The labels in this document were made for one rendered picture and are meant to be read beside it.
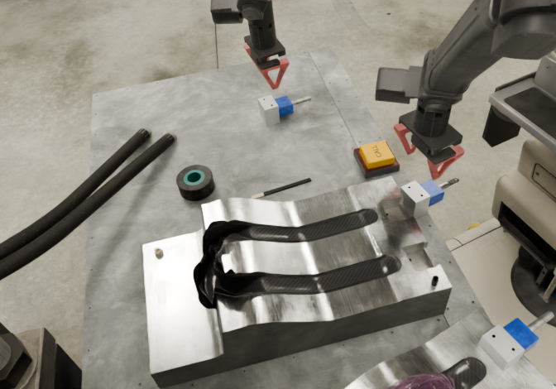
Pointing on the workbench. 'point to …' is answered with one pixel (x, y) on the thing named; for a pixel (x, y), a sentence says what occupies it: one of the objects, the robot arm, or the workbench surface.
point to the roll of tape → (195, 182)
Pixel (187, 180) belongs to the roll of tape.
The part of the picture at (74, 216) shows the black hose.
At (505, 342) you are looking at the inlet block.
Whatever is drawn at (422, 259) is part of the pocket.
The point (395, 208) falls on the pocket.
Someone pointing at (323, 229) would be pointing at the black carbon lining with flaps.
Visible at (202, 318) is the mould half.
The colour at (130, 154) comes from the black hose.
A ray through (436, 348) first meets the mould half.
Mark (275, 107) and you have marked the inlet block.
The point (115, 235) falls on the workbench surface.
